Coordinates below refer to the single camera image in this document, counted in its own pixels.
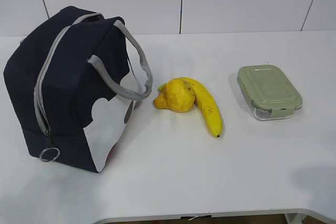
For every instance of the yellow lemon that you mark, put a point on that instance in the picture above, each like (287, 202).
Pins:
(175, 95)

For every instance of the yellow banana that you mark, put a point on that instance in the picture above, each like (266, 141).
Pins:
(207, 106)

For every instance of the navy blue lunch bag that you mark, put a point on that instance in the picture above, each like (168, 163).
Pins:
(74, 82)

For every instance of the green lid glass container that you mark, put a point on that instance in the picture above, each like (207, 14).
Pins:
(268, 92)

